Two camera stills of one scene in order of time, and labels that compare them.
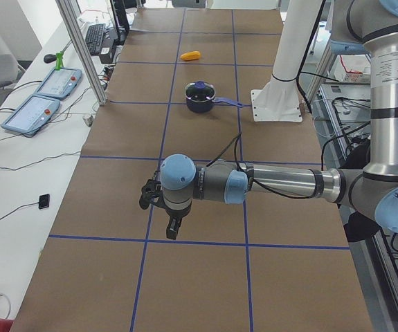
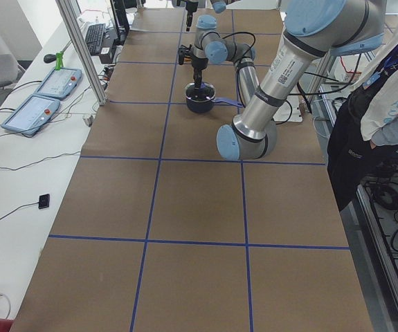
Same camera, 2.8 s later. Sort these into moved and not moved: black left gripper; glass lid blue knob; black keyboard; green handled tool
Moved: black left gripper
Not moved: green handled tool; black keyboard; glass lid blue knob
